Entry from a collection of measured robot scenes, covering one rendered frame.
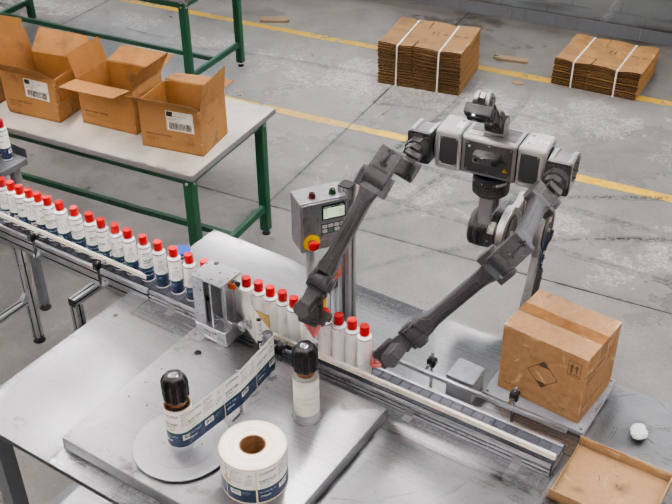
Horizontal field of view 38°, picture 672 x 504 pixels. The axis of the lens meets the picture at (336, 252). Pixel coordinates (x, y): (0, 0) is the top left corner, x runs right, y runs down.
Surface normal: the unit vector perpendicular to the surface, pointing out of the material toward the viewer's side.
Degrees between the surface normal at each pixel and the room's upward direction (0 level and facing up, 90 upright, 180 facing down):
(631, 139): 0
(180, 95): 89
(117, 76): 90
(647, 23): 90
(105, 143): 0
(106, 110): 90
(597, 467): 0
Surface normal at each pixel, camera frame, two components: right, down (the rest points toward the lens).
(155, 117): -0.35, 0.55
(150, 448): -0.01, -0.82
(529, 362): -0.62, 0.45
